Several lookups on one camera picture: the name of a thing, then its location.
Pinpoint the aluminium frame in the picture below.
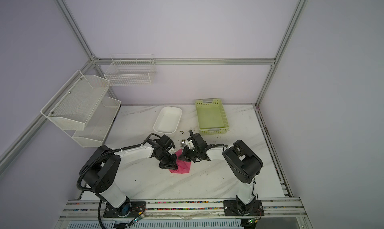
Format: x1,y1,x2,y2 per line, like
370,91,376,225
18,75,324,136
0,0,314,176

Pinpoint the white mesh lower shelf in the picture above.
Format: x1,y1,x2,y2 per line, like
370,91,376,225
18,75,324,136
71,97,121,148

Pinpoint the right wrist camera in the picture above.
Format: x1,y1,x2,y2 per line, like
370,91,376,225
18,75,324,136
184,140,195,150

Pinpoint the white plastic tray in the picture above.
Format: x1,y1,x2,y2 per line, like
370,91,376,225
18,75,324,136
153,106,183,135

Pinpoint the green perforated plastic basket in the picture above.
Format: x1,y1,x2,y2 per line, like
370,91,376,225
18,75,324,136
195,98,229,135

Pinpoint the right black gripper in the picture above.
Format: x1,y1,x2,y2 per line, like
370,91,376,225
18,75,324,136
177,146,200,162

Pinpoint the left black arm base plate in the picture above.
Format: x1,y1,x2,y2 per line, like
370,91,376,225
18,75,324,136
103,201,147,218

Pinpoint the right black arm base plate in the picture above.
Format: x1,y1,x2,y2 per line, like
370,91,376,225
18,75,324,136
223,199,265,217

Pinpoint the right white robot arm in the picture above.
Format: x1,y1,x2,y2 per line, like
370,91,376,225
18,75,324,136
179,132,265,218

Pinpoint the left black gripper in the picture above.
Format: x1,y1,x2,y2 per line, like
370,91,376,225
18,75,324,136
155,150,178,170

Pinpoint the aluminium front rail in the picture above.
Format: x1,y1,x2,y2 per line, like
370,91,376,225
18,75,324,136
59,198,308,221

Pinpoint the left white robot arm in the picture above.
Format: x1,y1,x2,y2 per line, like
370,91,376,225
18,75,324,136
76,134,178,217

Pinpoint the white wire wall basket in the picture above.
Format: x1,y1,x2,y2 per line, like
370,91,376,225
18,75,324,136
104,54,156,86

